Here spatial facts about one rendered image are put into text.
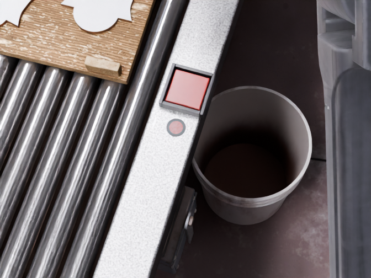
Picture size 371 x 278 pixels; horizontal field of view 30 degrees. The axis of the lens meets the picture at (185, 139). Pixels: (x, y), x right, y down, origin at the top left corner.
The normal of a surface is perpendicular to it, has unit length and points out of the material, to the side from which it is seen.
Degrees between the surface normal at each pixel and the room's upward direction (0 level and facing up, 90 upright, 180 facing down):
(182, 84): 0
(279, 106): 87
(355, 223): 38
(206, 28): 0
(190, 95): 0
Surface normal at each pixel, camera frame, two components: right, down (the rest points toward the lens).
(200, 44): -0.04, -0.33
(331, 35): -0.11, -0.94
